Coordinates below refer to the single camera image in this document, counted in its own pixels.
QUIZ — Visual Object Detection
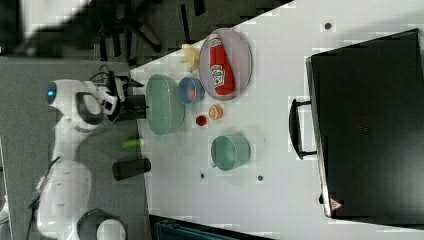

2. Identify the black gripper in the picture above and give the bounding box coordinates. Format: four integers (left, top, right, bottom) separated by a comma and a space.
108, 71, 143, 100

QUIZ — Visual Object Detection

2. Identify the green plastic strainer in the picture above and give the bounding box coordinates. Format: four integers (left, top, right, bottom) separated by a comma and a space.
145, 74, 185, 136

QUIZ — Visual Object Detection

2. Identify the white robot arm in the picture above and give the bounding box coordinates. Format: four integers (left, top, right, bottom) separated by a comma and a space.
32, 71, 132, 240

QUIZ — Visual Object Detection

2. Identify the black pot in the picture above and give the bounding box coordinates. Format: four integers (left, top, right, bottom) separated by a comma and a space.
116, 95, 148, 121

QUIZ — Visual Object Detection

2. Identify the blue bowl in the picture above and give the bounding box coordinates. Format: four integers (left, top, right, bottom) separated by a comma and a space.
177, 77, 205, 105

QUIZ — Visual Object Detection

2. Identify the red strawberry in bowl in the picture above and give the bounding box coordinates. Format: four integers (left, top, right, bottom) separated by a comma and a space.
189, 89, 196, 101

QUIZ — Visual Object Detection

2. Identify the yellow banana peel toy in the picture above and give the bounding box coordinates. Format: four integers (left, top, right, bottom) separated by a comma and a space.
181, 44, 200, 72

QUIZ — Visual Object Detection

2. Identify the red strawberry on table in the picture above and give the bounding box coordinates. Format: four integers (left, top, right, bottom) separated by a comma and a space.
196, 115, 207, 127

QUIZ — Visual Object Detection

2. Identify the red ketchup bottle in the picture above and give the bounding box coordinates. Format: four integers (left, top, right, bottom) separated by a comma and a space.
209, 33, 235, 96

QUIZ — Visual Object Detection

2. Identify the grey oval plate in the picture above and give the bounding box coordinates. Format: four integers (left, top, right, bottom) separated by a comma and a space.
198, 28, 253, 101

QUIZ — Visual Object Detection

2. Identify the green mug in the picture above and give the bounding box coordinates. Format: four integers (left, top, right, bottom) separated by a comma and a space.
210, 134, 251, 171

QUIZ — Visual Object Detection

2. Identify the black toaster oven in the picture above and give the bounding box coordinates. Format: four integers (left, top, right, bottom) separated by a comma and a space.
305, 29, 424, 229

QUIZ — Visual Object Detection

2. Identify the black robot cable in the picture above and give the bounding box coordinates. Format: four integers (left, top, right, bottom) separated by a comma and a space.
87, 64, 116, 88

